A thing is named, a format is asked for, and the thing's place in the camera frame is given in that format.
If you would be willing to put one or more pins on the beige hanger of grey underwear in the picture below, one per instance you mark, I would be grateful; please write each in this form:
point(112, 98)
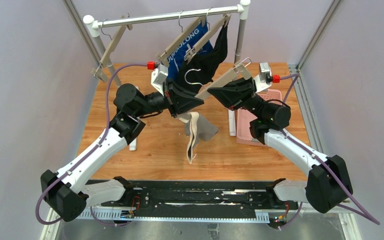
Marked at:
point(238, 70)

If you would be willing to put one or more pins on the grey beige underwear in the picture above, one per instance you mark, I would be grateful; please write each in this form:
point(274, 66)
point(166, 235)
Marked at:
point(198, 128)

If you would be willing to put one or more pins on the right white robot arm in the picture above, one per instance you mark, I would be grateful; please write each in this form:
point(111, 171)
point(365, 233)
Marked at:
point(328, 182)

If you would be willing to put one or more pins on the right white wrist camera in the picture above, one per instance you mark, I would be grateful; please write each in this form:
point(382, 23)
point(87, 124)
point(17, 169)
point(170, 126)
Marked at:
point(263, 81)

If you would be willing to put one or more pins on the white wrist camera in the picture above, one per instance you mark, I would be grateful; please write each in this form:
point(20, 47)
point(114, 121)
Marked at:
point(263, 81)
point(158, 76)

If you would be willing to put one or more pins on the beige hanger of black underwear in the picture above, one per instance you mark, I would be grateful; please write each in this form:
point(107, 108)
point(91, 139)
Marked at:
point(191, 52)

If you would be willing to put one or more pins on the empty beige clip hanger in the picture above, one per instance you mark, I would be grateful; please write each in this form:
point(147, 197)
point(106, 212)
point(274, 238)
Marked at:
point(95, 30)

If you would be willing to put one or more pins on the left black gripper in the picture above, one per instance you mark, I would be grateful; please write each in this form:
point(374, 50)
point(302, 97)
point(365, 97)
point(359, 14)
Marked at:
point(170, 97)

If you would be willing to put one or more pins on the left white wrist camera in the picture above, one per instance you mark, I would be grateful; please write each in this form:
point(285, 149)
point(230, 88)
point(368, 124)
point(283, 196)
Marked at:
point(158, 76)

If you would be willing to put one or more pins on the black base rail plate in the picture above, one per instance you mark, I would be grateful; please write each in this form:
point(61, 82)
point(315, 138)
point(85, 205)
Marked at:
point(178, 199)

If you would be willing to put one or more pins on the pink plastic basket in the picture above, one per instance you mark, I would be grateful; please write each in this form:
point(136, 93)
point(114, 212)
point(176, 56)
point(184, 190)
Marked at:
point(244, 117)

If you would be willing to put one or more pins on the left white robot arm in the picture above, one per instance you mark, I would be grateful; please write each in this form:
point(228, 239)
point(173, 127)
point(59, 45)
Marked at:
point(67, 190)

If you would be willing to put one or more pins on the beige hanger of blue underwear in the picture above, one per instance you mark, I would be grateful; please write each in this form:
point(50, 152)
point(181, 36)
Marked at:
point(162, 58)

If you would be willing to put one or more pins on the blue white underwear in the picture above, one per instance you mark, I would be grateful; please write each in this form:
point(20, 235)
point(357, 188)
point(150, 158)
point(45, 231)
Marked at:
point(177, 58)

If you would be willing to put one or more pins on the black underwear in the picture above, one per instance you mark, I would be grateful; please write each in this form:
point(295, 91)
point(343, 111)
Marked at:
point(202, 68)

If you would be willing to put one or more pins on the white clothes rack frame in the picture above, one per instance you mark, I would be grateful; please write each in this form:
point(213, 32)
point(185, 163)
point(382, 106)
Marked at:
point(215, 14)

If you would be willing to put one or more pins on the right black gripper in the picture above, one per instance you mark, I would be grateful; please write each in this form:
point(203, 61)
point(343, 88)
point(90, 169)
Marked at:
point(250, 93)

